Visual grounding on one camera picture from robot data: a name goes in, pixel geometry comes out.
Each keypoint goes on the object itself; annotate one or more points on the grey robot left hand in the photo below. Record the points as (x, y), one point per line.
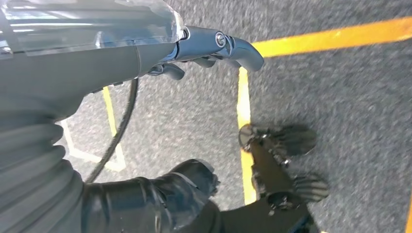
(80, 48)

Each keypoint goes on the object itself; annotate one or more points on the yellow floor tape square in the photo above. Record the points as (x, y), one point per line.
(322, 37)
(109, 106)

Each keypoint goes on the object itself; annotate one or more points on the robot left arm ribbed sleeve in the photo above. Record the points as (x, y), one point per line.
(29, 180)

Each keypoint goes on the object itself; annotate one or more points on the black robot left foot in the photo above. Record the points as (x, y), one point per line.
(270, 170)

